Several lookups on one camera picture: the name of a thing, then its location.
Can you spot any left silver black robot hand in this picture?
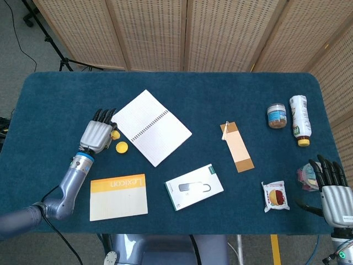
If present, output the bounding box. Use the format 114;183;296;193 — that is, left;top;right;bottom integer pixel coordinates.
79;108;119;155

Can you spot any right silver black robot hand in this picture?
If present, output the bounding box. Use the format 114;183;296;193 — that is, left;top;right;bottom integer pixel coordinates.
294;154;353;229

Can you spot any pink wrapped item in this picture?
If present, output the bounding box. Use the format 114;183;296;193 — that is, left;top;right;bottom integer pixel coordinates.
296;162;322;192

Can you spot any open white spiral notebook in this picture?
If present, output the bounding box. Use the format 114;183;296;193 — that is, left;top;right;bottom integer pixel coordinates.
111;89;193;168

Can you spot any white snack packet red print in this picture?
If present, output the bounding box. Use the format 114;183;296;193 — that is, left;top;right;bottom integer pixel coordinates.
261;180;291;213

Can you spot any Lexicon yellow white notepad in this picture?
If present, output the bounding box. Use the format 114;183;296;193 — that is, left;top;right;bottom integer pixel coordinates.
89;173;149;222

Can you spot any black tripod stand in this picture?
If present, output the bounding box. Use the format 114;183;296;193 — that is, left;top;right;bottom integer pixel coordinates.
22;0;104;72

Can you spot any white sauce bottle yellow cap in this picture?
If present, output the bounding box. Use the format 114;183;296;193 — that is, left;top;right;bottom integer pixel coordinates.
289;94;312;147

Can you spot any black equipment beside table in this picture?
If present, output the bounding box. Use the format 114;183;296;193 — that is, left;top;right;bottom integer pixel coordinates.
0;115;12;152

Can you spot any dark blue tablecloth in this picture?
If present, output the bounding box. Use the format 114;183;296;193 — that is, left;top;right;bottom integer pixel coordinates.
0;71;343;235

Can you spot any glass jar with blue label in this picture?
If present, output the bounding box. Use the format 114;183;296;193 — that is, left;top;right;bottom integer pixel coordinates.
266;103;287;129

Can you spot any white table leg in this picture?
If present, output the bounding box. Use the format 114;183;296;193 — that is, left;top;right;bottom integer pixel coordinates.
227;234;245;265

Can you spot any white USB hub box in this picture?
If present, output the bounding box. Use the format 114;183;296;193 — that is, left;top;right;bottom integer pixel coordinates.
164;163;224;212

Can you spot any brown cardboard bookmark with tassel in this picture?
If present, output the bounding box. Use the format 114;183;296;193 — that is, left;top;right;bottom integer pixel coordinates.
220;120;255;173

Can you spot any woven wicker folding screen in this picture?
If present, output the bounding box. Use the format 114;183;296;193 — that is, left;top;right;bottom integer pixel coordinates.
33;0;353;188

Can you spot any grey robot torso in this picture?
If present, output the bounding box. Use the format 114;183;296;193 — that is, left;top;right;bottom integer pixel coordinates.
103;234;229;265

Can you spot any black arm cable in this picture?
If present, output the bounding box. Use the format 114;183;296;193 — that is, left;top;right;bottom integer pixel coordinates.
40;184;84;265

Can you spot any thin black floor cable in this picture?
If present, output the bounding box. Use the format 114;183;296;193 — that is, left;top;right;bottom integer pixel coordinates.
2;0;38;73

